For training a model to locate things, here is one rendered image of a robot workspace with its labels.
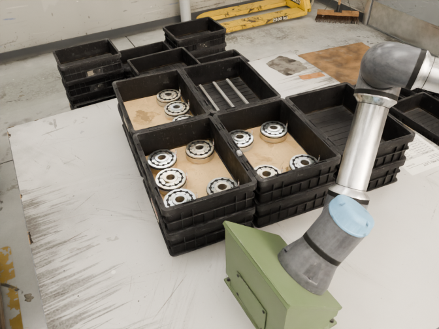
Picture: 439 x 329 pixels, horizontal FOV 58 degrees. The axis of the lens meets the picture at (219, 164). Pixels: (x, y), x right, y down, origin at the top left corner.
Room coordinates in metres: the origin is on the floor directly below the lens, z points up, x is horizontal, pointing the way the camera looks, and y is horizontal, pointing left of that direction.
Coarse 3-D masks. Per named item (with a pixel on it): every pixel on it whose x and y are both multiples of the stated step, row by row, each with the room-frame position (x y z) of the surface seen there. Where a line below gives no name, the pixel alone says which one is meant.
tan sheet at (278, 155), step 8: (256, 128) 1.26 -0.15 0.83; (256, 136) 1.20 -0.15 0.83; (288, 136) 1.20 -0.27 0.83; (256, 144) 1.16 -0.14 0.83; (264, 144) 1.15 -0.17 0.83; (272, 144) 1.15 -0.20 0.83; (280, 144) 1.15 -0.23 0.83; (288, 144) 1.15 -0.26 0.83; (296, 144) 1.15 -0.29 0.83; (248, 152) 1.11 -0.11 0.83; (256, 152) 1.11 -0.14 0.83; (264, 152) 1.11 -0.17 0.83; (272, 152) 1.11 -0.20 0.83; (280, 152) 1.11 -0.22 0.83; (288, 152) 1.10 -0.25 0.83; (296, 152) 1.10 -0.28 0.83; (304, 152) 1.10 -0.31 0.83; (248, 160) 1.07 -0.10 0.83; (256, 160) 1.07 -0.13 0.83; (264, 160) 1.06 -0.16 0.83; (272, 160) 1.06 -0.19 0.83; (280, 160) 1.06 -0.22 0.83; (288, 160) 1.06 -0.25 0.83; (280, 168) 1.02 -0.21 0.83
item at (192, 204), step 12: (192, 120) 1.18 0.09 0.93; (144, 132) 1.12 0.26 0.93; (228, 144) 1.03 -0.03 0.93; (144, 156) 0.99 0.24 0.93; (144, 168) 0.94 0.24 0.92; (252, 180) 0.86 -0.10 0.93; (156, 192) 0.82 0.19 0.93; (228, 192) 0.81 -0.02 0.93; (240, 192) 0.82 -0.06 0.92; (180, 204) 0.77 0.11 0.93; (192, 204) 0.77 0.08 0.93; (204, 204) 0.78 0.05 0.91; (168, 216) 0.74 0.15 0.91
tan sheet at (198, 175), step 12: (180, 156) 1.10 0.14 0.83; (216, 156) 1.09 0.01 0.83; (180, 168) 1.03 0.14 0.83; (192, 168) 1.03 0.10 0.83; (204, 168) 1.03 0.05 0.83; (216, 168) 1.03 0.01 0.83; (192, 180) 0.97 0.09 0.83; (204, 180) 0.97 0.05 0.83; (192, 192) 0.91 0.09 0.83; (204, 192) 0.91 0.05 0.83
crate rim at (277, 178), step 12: (240, 108) 1.25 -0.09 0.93; (216, 120) 1.18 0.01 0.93; (228, 132) 1.10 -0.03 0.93; (312, 132) 1.10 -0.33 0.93; (324, 144) 1.03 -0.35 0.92; (240, 156) 0.97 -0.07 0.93; (336, 156) 0.96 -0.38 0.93; (252, 168) 0.91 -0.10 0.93; (300, 168) 0.90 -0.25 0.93; (312, 168) 0.91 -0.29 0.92; (324, 168) 0.93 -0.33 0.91; (264, 180) 0.86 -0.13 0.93; (276, 180) 0.87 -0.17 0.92
